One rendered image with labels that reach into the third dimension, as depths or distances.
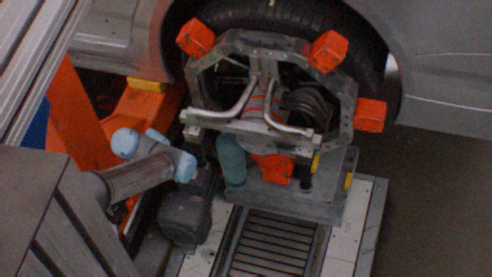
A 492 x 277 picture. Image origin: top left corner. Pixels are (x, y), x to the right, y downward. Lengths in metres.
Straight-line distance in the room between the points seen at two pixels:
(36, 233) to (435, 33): 1.42
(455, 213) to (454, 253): 0.19
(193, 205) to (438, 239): 1.04
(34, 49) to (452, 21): 1.30
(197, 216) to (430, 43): 1.06
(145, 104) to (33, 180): 1.81
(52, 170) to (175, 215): 1.85
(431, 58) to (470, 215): 1.13
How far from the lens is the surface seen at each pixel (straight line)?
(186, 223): 2.34
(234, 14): 1.87
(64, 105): 1.72
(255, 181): 2.59
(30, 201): 0.51
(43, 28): 0.63
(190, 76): 2.01
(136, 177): 1.41
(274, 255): 2.62
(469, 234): 2.79
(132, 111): 2.31
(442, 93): 1.95
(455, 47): 1.81
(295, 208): 2.60
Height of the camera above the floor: 2.43
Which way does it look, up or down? 54 degrees down
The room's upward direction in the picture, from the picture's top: 10 degrees counter-clockwise
